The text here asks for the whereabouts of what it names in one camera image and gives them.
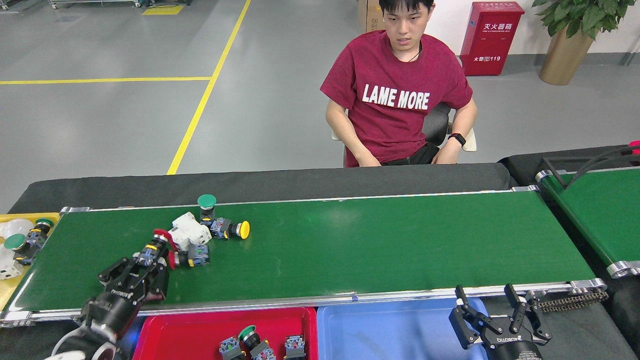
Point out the potted green plant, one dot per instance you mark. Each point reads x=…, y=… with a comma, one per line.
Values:
x=565, y=57

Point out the grey office chair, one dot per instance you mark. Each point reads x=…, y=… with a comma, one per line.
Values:
x=436, y=125

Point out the white light bulb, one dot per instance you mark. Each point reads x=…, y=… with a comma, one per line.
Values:
x=17, y=227

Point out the person's left forearm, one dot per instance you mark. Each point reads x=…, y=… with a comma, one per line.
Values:
x=465, y=120

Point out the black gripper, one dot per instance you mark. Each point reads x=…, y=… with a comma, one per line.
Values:
x=112, y=307
x=510, y=347

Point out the person's right hand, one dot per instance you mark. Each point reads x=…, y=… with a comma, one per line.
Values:
x=369, y=160

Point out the green conveyor belt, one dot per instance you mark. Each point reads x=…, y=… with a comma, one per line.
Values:
x=600, y=215
x=375, y=245

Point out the white circuit breaker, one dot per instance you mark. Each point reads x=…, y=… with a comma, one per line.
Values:
x=190, y=231
x=7, y=265

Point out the red fire extinguisher box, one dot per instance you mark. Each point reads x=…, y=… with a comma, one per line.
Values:
x=492, y=42

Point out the person's right forearm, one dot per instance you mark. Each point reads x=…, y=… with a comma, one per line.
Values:
x=345, y=135

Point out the blue plastic tray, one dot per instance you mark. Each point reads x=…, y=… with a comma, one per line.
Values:
x=390, y=335

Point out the person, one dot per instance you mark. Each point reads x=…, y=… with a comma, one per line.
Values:
x=395, y=100

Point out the brown cardboard box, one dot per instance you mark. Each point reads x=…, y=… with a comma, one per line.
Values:
x=371, y=16

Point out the person's left hand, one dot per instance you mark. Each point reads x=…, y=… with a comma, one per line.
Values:
x=446, y=155

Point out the black wristwatch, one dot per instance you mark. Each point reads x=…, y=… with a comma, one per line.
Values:
x=457, y=139

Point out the red plastic tray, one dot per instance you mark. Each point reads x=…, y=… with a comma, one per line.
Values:
x=185, y=335

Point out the yellow plastic tray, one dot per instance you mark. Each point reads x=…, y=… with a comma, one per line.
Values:
x=6, y=292

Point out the yellow mushroom push button switch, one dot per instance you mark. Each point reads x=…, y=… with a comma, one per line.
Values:
x=243, y=229

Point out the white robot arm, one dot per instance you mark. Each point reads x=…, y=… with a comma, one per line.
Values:
x=75, y=340

